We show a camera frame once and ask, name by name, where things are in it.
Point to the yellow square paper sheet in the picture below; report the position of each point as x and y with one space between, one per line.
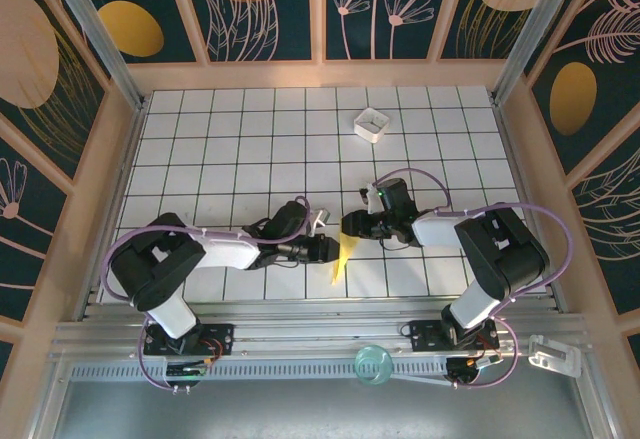
345 254

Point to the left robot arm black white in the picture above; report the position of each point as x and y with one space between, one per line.
220 251

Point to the white square plastic box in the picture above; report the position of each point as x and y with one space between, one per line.
372 124

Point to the clear green glass cup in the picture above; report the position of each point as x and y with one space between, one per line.
372 364

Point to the grey metal shelf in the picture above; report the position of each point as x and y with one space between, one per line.
320 409

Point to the small black controller board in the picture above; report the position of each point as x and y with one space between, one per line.
185 370
460 371

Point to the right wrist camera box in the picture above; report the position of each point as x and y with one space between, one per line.
370 196

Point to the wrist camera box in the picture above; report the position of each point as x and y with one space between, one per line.
320 219
370 196

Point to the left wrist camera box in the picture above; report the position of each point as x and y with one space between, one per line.
320 219

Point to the aluminium table frame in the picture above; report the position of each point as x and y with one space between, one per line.
320 319

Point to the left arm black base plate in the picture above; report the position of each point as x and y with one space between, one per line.
220 339

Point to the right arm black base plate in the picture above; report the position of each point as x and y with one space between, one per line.
425 339

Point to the white plastic bracket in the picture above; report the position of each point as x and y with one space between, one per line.
555 355

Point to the aluminium corner post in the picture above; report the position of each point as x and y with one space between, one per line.
535 29
95 34

